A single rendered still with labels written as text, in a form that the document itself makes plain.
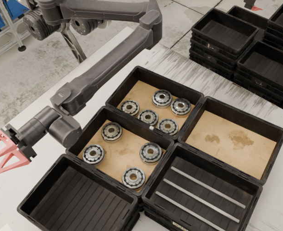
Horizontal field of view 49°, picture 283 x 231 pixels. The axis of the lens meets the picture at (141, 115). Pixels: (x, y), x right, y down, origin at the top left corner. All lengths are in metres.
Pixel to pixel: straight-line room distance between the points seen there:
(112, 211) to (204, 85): 0.93
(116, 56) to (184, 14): 2.56
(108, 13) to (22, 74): 2.11
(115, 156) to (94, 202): 0.23
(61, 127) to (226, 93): 1.23
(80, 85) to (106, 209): 0.67
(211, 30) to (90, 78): 1.76
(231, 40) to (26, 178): 1.71
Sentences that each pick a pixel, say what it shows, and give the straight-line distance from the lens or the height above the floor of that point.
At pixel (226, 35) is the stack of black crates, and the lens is 2.52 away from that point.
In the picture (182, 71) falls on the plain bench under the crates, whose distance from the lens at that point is 1.93.
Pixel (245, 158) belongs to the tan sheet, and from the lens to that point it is 1.51.
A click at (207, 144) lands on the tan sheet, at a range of 1.50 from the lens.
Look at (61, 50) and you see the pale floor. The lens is 3.23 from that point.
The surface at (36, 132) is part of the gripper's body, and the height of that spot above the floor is 1.47.
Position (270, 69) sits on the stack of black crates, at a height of 0.38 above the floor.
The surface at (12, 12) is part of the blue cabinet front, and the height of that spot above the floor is 0.39.
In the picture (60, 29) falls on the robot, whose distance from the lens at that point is 2.12.
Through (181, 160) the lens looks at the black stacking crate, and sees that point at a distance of 1.45.
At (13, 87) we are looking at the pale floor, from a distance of 3.06.
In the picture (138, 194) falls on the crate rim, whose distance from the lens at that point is 1.28.
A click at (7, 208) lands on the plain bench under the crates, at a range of 1.67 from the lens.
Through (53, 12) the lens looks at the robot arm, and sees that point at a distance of 1.18.
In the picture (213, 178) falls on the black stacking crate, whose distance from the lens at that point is 1.44.
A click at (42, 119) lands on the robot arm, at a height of 1.48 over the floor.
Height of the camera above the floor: 2.14
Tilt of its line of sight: 56 degrees down
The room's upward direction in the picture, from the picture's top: 5 degrees counter-clockwise
